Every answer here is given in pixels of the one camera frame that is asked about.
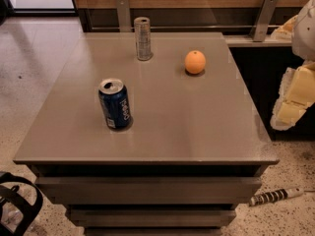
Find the black strap object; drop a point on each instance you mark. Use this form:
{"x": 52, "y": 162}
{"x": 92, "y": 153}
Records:
{"x": 9, "y": 194}

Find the grey drawer cabinet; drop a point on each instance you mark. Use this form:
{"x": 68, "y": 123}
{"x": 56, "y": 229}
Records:
{"x": 195, "y": 149}

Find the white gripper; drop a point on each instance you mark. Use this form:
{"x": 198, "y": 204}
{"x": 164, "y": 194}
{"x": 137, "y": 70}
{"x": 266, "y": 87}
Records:
{"x": 304, "y": 33}

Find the blue pepsi can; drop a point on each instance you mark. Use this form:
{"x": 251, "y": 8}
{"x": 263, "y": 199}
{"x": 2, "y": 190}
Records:
{"x": 113, "y": 97}

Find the left metal bracket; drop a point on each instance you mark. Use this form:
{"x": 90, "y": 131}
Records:
{"x": 123, "y": 15}

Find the tall silver can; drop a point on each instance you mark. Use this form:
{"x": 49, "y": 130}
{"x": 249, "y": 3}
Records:
{"x": 142, "y": 29}

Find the metal bracket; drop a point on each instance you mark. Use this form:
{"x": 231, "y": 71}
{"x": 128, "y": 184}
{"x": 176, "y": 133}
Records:
{"x": 123, "y": 15}
{"x": 259, "y": 31}

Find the orange fruit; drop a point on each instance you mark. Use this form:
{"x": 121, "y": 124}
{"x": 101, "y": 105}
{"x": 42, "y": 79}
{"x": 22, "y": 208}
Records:
{"x": 195, "y": 62}

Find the white power strip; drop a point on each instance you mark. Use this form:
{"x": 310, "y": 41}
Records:
{"x": 275, "y": 196}

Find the right metal bracket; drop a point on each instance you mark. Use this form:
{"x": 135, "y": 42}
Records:
{"x": 259, "y": 31}

